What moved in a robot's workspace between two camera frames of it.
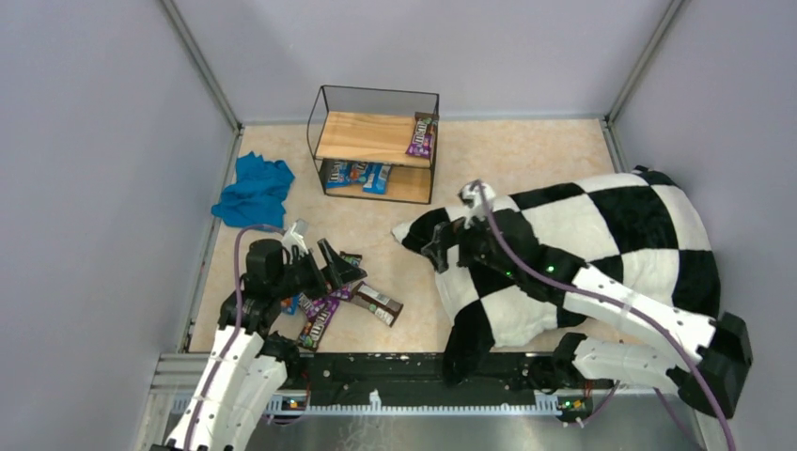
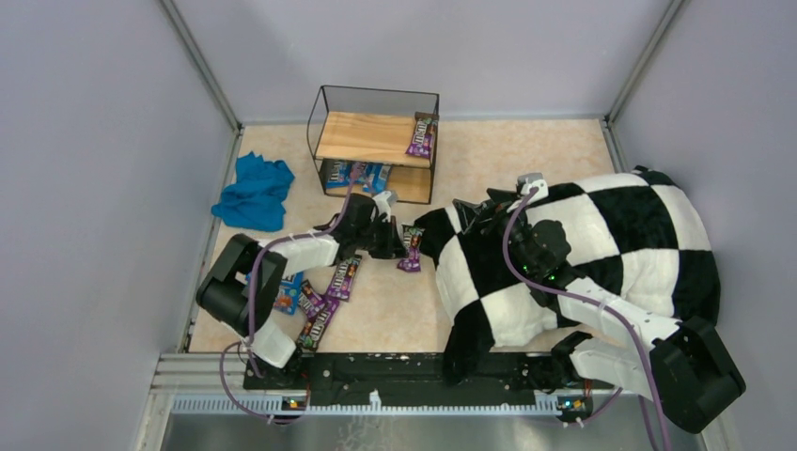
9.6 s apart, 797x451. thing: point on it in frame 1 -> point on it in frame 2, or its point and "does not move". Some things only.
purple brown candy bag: [382, 306] -> [413, 261]
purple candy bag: [311, 306] does not move
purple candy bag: [320, 313] does not move
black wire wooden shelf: [375, 144] does not move
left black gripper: [317, 271] -> [386, 235]
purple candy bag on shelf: [422, 134] does not move
